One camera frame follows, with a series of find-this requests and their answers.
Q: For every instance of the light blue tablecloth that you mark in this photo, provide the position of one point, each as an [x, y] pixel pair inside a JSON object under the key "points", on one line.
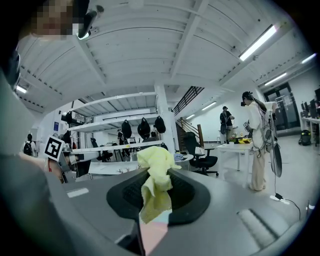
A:
{"points": [[163, 217]]}

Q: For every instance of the person's white printed shirt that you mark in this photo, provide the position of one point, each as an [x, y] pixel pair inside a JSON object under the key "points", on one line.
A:
{"points": [[12, 125]]}

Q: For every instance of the staircase with wooden post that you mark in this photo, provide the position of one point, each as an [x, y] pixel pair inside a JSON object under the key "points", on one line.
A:
{"points": [[200, 136]]}

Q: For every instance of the pink plate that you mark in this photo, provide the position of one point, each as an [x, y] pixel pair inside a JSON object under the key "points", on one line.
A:
{"points": [[152, 237]]}

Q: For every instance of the blue poster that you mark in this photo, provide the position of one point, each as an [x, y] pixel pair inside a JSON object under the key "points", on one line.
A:
{"points": [[56, 126]]}

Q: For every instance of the yellow cloth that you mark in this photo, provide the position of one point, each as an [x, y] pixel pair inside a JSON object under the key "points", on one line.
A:
{"points": [[156, 172]]}

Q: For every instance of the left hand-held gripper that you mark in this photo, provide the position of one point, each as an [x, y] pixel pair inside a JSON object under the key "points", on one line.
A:
{"points": [[55, 148]]}

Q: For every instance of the black glass door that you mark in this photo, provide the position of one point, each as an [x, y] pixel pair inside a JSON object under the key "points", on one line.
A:
{"points": [[282, 110]]}

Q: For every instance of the person's head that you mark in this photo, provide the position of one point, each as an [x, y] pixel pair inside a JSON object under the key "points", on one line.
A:
{"points": [[55, 20]]}

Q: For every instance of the black hanging bag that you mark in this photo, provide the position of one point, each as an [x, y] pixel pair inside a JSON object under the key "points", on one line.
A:
{"points": [[67, 137], [126, 130], [160, 125], [144, 130], [68, 117]]}

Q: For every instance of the white metal shelf rack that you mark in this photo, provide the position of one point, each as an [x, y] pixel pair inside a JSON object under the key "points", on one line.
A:
{"points": [[112, 101]]}

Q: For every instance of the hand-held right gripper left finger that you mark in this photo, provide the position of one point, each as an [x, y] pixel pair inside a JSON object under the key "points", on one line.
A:
{"points": [[125, 197]]}

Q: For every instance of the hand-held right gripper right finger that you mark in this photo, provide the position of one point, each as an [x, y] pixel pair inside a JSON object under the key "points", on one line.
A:
{"points": [[192, 200]]}

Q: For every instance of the person's left forearm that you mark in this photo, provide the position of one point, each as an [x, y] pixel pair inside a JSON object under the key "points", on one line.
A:
{"points": [[56, 172]]}

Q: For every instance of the black vacuum cleaner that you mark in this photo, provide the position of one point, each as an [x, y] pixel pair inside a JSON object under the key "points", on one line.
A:
{"points": [[305, 138]]}

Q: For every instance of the white square table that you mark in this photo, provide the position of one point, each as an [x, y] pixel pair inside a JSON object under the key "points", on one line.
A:
{"points": [[235, 147]]}

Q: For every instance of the black mezzanine railing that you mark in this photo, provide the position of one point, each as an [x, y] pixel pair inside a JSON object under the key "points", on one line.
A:
{"points": [[187, 100]]}

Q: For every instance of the grey backpack rig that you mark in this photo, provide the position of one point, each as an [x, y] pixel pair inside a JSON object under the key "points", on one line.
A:
{"points": [[275, 155]]}

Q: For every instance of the black head-mounted camera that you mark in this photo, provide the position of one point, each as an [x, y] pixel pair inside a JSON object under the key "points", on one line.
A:
{"points": [[87, 22]]}

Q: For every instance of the long ceiling light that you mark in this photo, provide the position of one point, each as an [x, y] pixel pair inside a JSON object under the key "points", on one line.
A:
{"points": [[308, 58], [190, 116], [208, 105], [275, 79], [257, 42], [21, 89]]}

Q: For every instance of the black office chair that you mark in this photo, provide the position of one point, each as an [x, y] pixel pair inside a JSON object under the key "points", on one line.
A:
{"points": [[193, 143]]}

